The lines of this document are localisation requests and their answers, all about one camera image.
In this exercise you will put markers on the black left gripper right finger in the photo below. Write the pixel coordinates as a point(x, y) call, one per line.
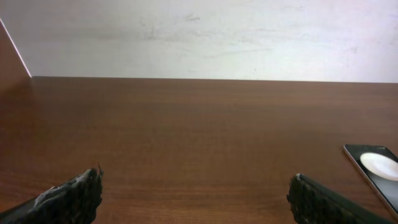
point(313, 203)

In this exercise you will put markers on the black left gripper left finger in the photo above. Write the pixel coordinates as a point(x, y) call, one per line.
point(73, 202)

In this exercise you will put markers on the black smartphone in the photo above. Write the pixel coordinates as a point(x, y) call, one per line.
point(378, 165)

